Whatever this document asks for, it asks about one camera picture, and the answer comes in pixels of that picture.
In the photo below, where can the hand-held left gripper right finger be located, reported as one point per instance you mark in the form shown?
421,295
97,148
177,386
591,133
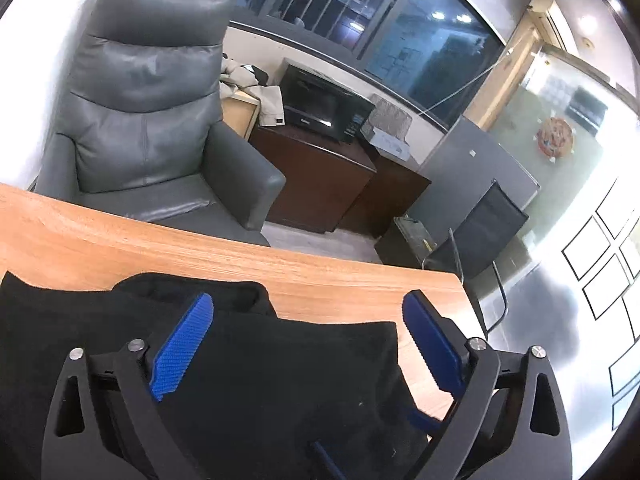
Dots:
432,340

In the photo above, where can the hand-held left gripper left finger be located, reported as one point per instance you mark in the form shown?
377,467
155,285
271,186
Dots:
182,340

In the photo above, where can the black garment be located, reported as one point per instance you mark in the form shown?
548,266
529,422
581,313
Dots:
250,385

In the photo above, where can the dark green bin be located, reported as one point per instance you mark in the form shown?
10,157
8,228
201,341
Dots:
405,242

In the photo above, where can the black mesh office chair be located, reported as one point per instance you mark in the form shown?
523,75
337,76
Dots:
480,235

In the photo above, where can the grey metal cabinet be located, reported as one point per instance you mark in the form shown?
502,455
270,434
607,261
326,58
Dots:
475,180

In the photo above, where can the dark brown wooden cabinet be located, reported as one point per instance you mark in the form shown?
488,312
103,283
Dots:
330,180

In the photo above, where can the white flat box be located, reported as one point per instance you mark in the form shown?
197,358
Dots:
387,141

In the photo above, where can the grey leather armchair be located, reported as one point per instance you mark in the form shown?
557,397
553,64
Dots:
145,110

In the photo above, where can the light wooden side table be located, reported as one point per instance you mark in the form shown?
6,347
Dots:
241,112

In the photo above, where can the beige jacket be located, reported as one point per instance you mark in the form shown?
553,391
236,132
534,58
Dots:
255,90

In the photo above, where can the black microwave oven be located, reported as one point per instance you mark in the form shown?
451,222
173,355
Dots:
325,102

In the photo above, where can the round colourful wall decoration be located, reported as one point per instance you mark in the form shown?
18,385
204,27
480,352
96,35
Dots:
555,139

